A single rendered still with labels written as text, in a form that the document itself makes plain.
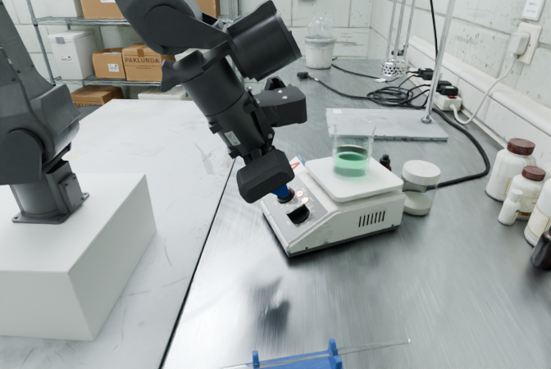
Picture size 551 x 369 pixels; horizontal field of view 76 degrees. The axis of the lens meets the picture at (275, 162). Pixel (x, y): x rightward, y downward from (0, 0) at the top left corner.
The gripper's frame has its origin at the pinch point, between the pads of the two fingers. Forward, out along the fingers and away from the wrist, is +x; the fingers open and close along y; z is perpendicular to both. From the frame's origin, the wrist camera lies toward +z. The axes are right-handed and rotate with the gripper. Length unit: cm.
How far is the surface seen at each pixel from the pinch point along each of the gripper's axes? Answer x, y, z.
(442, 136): 37, 28, 37
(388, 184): 12.7, -0.6, 13.5
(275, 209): 9.7, 3.7, -3.5
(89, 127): -3, 56, -42
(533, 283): 26.5, -15.9, 22.9
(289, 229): 9.7, -1.6, -2.6
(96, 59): 8, 249, -96
